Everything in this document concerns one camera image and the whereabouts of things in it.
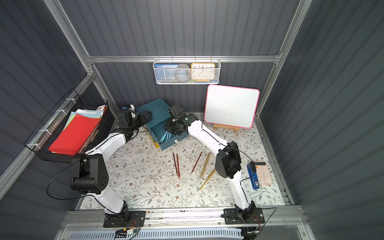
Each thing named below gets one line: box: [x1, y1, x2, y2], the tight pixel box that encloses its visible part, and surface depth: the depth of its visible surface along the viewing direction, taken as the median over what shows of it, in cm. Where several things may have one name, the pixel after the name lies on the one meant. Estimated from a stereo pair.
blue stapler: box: [247, 163, 260, 190], surface depth 84 cm
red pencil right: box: [176, 153, 181, 178], surface depth 93 cm
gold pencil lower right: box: [199, 168, 217, 191], surface depth 88 cm
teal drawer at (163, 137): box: [147, 118, 189, 151], surface depth 87 cm
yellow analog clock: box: [191, 63, 216, 80], surface depth 90 cm
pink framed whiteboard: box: [204, 84, 260, 129], surface depth 104 cm
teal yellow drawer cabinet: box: [136, 98, 184, 151], surface depth 89 cm
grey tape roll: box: [174, 63, 191, 82], surface depth 90 cm
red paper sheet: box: [48, 113, 101, 156], surface depth 76 cm
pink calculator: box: [253, 161, 272, 186], surface depth 89 cm
